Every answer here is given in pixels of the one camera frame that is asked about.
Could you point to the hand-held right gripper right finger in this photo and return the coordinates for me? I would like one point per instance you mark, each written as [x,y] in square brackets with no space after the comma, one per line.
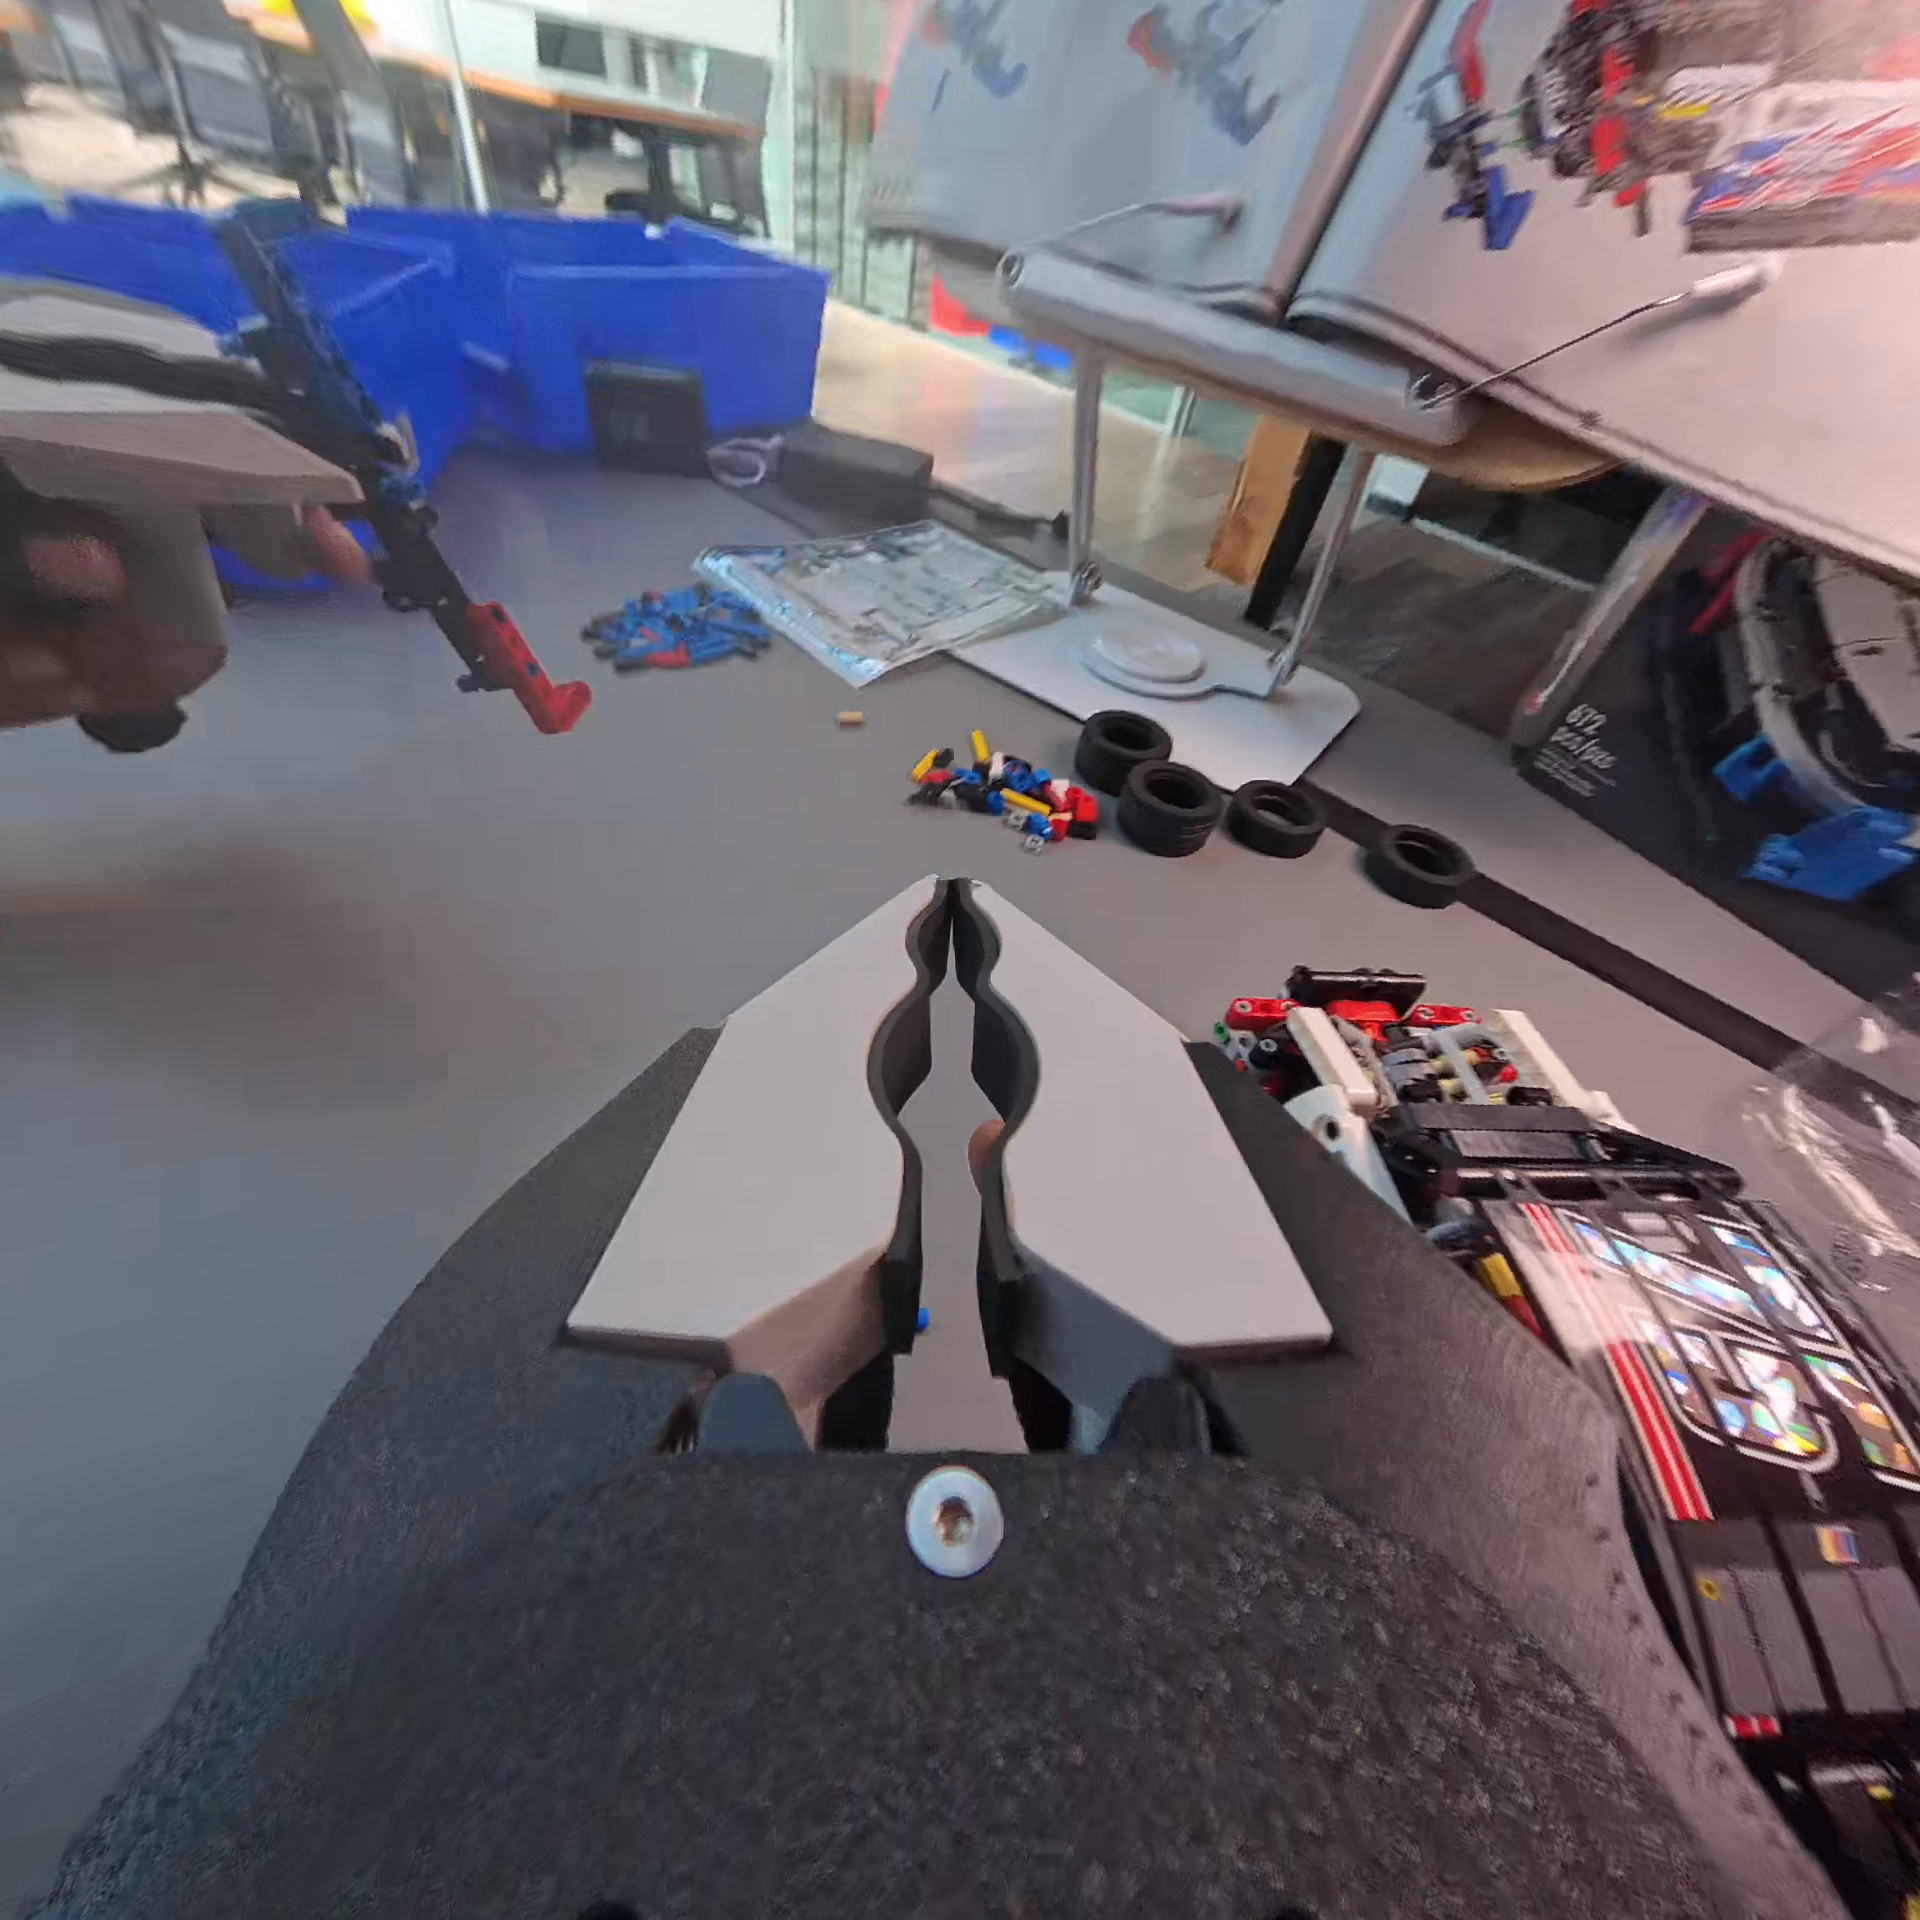
[1155,1201]

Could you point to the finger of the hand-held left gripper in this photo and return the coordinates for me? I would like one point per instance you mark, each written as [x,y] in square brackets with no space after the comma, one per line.
[164,457]
[106,322]

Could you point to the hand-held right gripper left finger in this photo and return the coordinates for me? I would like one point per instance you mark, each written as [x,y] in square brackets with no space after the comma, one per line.
[749,1201]

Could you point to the black red blue beam assembly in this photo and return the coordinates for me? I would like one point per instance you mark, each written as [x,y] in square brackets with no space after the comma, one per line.
[421,570]

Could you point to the partly built toy race car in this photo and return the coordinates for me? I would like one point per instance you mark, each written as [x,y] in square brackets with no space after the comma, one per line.
[1650,1349]

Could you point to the grey desk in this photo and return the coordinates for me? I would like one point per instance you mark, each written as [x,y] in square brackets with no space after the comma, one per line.
[376,973]

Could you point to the person's left hand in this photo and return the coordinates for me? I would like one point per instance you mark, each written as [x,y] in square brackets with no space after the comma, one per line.
[52,614]

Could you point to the black toy tyre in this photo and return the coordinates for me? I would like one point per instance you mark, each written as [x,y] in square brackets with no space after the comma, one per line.
[1275,832]
[1170,819]
[1123,756]
[1418,878]

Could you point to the pile of mixed small pieces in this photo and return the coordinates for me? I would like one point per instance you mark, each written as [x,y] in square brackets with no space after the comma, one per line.
[1003,795]

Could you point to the black case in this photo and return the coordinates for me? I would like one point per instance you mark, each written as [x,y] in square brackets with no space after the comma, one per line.
[644,420]

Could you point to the pile of blue red pins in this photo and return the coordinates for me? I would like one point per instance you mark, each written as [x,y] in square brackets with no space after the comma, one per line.
[675,626]

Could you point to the shiny sticker sheet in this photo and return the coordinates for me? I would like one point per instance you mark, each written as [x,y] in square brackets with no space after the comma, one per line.
[885,592]

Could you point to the black power adapter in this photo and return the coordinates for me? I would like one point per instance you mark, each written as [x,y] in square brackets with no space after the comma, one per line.
[856,469]

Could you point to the clear plastic bag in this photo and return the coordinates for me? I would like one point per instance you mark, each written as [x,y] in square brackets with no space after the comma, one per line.
[1844,1140]

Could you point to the black toy car box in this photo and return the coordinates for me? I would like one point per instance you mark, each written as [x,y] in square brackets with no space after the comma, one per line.
[1723,780]

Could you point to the silver book stand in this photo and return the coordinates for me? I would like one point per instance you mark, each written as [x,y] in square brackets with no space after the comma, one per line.
[1201,345]

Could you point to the open instruction booklet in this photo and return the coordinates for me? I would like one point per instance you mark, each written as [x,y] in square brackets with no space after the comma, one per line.
[1650,300]

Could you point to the wooden post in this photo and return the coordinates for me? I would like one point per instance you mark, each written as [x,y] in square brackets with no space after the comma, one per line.
[1253,509]

